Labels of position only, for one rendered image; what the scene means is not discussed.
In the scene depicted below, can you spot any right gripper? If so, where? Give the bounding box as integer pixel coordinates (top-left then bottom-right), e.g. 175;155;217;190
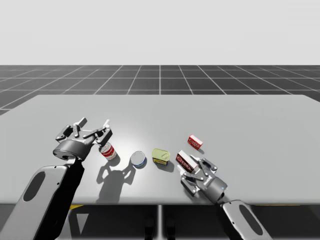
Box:
177;154;229;205

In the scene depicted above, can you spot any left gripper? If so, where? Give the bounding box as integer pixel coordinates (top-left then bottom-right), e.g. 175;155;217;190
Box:
52;116;114;161

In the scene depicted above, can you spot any red and white carton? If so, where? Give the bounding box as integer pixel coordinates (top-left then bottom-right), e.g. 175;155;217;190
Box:
175;149;200;174

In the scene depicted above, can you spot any red and white can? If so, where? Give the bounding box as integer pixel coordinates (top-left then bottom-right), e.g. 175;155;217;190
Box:
99;142;118;161

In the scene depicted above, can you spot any green and blue rectangular can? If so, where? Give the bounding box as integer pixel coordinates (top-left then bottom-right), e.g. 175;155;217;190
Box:
151;148;171;167

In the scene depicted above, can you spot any blue flat can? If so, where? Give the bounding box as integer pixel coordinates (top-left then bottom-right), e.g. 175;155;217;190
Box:
129;150;148;169

